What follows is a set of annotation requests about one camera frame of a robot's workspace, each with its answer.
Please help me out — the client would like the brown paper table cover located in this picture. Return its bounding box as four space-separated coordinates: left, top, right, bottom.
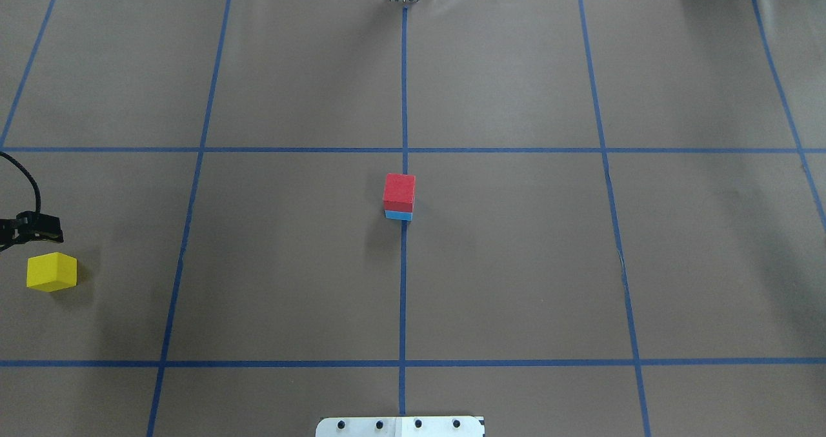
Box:
2 0 824 436

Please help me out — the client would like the blue tape line lengthwise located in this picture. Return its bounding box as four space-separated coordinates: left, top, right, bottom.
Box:
398 6 409 416

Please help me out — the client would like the blue tape line crosswise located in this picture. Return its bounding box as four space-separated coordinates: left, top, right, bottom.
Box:
1 357 825 369

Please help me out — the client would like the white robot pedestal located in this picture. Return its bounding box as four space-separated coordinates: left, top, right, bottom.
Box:
315 416 486 436

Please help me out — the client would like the red wooden block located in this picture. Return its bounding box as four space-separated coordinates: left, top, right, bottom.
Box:
383 173 416 214

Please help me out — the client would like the yellow wooden block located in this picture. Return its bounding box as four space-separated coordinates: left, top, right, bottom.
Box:
26 252 79 292

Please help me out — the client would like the blue wooden block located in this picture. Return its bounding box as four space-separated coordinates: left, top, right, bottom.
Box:
384 210 413 222

